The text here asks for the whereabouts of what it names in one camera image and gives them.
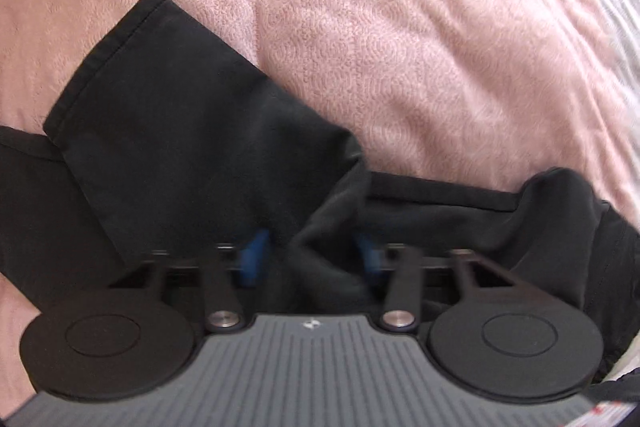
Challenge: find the pink grey duvet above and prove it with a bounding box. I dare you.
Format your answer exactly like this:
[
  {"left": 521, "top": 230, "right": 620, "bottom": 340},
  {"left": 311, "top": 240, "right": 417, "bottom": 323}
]
[{"left": 0, "top": 0, "right": 640, "bottom": 417}]

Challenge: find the black garment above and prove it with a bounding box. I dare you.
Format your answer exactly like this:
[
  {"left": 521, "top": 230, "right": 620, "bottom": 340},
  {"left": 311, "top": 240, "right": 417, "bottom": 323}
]
[{"left": 1, "top": 0, "right": 639, "bottom": 373}]

